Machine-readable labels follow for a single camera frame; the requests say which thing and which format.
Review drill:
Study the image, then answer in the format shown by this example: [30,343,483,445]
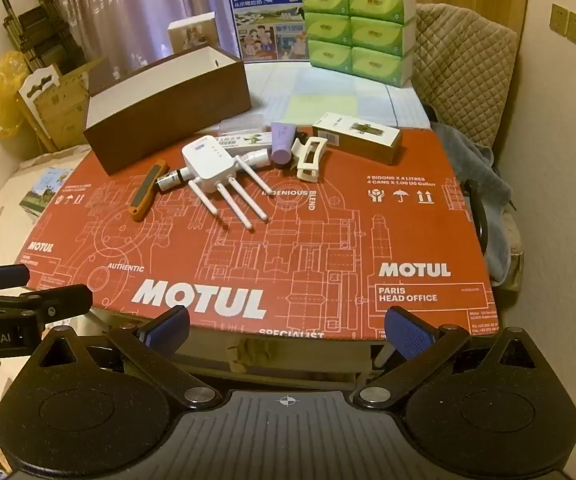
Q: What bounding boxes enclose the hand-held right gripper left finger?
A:
[33,305,223,411]

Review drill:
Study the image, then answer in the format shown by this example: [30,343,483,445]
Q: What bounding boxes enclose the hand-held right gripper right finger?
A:
[350,305,543,411]

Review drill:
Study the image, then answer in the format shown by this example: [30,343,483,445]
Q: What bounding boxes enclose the white router with antennas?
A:
[182,135,271,232]

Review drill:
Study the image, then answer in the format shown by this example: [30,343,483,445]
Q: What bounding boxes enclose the white and gold carton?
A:
[312,111,403,167]

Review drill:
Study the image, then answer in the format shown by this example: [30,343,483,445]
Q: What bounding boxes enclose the brown storage box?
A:
[83,44,253,177]

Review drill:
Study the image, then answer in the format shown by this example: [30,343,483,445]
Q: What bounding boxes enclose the white hair claw clip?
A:
[290,132,332,183]

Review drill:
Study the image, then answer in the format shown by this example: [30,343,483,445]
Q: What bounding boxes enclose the clear plastic case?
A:
[218,112,263,136]

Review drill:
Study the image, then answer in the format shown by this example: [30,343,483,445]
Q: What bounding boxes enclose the printed booklet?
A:
[18,166,74,218]

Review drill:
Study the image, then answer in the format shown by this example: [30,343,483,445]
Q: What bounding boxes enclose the red printed cardboard sheet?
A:
[15,122,498,343]

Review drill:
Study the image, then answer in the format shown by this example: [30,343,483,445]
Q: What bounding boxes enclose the orange utility knife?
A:
[129,158,169,222]

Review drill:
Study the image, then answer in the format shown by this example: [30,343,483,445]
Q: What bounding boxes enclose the small white bottle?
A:
[157,167,191,193]

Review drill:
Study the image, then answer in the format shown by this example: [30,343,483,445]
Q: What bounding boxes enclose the white ointment box green print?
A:
[216,132,273,157]

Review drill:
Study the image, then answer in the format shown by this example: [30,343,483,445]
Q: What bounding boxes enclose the purple tube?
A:
[270,121,297,170]

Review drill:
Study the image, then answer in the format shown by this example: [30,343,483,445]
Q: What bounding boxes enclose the black folding rack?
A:
[0,0,89,73]

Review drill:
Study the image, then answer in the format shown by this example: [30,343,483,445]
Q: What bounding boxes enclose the checked tablecloth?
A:
[240,57,431,133]

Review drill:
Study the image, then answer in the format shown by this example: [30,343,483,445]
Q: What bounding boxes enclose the beige quilted chair cover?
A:
[414,2,518,148]

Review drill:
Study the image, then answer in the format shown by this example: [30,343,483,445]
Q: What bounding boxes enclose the stack of green tissue packs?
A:
[300,0,417,87]

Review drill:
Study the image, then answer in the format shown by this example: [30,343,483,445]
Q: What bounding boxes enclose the blue printed milk box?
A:
[225,0,316,64]

